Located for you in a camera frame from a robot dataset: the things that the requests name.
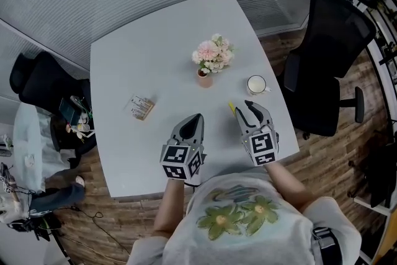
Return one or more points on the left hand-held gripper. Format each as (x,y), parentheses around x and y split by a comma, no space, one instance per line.
(176,155)

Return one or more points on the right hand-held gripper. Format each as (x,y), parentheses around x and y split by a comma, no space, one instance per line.
(263,146)

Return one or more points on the person's right forearm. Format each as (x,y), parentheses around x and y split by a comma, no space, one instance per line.
(288,184)

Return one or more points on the person's left forearm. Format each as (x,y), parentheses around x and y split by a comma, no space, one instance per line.
(169,208)

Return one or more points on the white mug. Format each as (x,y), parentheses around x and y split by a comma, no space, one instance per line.
(256,84)

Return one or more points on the small printed card box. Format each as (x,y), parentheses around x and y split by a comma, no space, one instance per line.
(142,108)

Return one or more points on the pink ceramic vase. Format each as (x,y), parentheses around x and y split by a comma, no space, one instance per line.
(205,81)

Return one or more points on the pink flower bouquet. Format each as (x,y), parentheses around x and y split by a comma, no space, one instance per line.
(211,51)

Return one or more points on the black mesh office chair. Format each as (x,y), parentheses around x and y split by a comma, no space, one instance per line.
(328,46)
(46,87)

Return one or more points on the white artificial flowers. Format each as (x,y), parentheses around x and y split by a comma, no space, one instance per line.
(81,130)

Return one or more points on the dark green box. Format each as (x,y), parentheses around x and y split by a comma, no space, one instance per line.
(69,111)

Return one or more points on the white flower print shirt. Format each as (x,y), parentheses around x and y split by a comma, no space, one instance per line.
(248,245)

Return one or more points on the black equipment stand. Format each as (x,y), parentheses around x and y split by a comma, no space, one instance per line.
(378,164)

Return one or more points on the round glass table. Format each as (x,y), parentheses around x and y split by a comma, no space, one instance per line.
(31,139)

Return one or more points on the black tripod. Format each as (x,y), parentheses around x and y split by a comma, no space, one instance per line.
(34,226)

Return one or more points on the spare hand-held gripper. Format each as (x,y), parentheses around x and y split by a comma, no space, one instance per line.
(6,178)

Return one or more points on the white cloth bundle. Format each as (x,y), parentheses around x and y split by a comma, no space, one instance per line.
(12,208)

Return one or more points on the white table frame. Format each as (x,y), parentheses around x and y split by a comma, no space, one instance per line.
(372,204)

